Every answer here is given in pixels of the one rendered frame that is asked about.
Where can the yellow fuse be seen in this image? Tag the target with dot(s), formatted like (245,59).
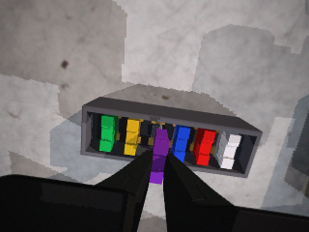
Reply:
(132,131)

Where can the dark grey fuse block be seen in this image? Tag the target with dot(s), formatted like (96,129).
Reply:
(217,144)

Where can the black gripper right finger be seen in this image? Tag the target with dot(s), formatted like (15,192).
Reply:
(193,206)

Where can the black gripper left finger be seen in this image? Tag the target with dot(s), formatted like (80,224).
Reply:
(35,204)

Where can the blue fuse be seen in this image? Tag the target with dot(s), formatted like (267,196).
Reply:
(179,142)

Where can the beige open-top tray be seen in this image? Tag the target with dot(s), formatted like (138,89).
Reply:
(306,188)

